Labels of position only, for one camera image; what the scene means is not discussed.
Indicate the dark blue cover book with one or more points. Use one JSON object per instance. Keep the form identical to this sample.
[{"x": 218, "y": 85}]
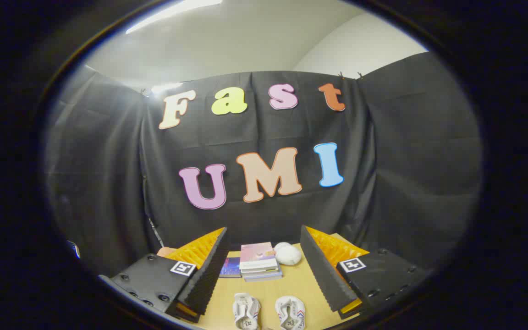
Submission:
[{"x": 230, "y": 267}]

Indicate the black backdrop cloth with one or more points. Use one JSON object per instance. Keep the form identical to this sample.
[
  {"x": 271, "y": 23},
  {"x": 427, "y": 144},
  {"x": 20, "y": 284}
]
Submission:
[{"x": 401, "y": 160}]

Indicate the white plush ball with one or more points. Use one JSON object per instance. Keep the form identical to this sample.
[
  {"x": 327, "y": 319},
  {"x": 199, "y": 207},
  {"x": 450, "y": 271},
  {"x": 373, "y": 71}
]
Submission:
[{"x": 288, "y": 254}]

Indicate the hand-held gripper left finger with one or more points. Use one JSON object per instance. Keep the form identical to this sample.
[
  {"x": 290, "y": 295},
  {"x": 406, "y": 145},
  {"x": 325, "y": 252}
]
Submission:
[{"x": 209, "y": 270}]

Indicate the pink cover book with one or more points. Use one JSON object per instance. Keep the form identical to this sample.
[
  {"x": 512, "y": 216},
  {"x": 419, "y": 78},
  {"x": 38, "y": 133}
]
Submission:
[{"x": 257, "y": 254}]

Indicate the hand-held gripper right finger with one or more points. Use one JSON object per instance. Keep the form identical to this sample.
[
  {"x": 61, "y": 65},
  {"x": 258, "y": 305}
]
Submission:
[{"x": 321, "y": 270}]

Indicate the white canvas shoe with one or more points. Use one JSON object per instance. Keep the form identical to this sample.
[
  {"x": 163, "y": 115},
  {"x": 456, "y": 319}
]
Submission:
[
  {"x": 245, "y": 311},
  {"x": 290, "y": 314}
]

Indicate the thin white book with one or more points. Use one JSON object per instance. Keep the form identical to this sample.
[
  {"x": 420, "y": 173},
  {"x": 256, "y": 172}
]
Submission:
[{"x": 260, "y": 272}]

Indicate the light blue cover book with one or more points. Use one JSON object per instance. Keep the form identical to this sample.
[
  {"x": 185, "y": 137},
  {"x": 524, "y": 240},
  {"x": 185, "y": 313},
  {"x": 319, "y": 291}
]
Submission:
[{"x": 264, "y": 277}]

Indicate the orange sponge ball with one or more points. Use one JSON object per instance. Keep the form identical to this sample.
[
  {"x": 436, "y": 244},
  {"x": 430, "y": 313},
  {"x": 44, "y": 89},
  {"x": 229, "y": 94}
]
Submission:
[{"x": 165, "y": 251}]

